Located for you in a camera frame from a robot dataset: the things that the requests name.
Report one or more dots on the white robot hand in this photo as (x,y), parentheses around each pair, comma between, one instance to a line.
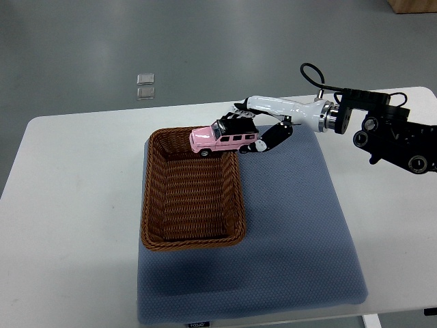
(319,115)

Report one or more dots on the pink toy car black roof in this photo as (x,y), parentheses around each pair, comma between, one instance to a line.
(223,135)

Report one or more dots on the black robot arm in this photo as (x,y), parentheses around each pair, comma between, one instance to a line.
(386,134)

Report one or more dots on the brown wicker basket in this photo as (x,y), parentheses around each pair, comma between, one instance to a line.
(189,202)

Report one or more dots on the upper clear floor tile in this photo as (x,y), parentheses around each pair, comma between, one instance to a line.
(145,79)

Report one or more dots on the blue-grey fabric mat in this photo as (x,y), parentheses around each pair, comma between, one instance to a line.
(297,253)

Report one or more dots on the wooden box corner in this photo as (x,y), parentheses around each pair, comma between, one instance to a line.
(413,6)

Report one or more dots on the white table leg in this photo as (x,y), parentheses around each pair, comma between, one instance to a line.
(371,321)

